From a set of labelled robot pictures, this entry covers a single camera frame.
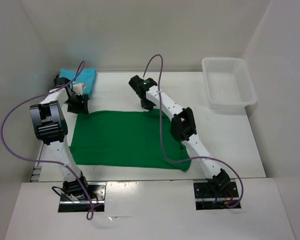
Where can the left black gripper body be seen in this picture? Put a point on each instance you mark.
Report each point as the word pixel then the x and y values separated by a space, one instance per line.
pixel 75 103

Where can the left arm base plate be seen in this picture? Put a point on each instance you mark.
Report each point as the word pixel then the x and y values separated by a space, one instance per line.
pixel 71 204

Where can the light blue t-shirt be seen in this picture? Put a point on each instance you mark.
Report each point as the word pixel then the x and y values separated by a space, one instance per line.
pixel 87 77

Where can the green t-shirt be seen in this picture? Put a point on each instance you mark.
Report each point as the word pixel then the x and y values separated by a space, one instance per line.
pixel 139 139

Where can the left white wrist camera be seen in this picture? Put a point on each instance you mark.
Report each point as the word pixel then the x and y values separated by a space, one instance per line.
pixel 78 89

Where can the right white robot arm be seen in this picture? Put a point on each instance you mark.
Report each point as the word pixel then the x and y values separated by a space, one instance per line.
pixel 182 129

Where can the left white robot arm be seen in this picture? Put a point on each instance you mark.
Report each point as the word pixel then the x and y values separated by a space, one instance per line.
pixel 51 128

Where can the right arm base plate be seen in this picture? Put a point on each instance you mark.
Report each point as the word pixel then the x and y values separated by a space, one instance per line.
pixel 206 200

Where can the black t-shirt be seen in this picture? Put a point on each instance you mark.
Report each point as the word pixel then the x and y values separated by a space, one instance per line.
pixel 55 80

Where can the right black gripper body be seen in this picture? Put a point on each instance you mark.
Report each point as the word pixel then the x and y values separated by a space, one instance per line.
pixel 146 104

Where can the white plastic basket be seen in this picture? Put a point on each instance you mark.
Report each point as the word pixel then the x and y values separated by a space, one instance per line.
pixel 228 83

